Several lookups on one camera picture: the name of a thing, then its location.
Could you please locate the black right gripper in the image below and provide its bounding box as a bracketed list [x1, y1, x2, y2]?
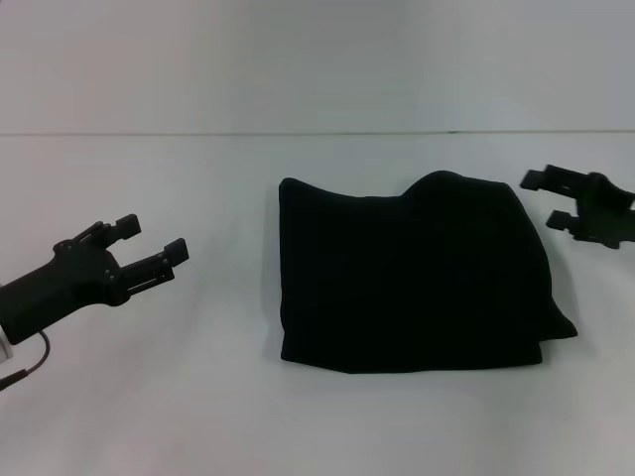
[519, 164, 635, 250]

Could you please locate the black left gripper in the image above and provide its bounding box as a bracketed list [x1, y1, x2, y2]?
[0, 213, 191, 346]

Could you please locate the black shirt with FREE print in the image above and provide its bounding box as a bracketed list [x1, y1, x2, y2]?
[277, 170, 579, 376]

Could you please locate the thin left gripper cable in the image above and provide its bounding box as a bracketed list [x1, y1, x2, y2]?
[0, 330, 52, 391]

